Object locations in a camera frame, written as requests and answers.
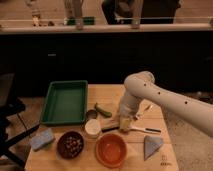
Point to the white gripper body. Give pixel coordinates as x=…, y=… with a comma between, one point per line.
x=124, y=123

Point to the black whiteboard eraser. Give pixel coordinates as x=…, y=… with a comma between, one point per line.
x=110, y=127

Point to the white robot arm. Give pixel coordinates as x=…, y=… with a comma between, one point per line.
x=140, y=86

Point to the red orange bowl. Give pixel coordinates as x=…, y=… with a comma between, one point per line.
x=111, y=150

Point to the dark bowl with nuts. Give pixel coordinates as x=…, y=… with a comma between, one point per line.
x=70, y=145

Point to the green pepper toy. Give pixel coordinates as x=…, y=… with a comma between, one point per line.
x=102, y=111

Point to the small metal spoon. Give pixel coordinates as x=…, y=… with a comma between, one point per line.
x=139, y=115

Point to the white round container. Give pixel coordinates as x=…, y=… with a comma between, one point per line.
x=93, y=128

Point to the grey triangular cloth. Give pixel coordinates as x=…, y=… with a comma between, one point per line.
x=151, y=145

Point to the small dark round cup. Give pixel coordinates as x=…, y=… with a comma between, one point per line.
x=91, y=114

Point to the green plastic tray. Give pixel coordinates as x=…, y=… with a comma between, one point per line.
x=65, y=103

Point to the blue sponge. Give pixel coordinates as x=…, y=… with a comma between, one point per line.
x=41, y=139

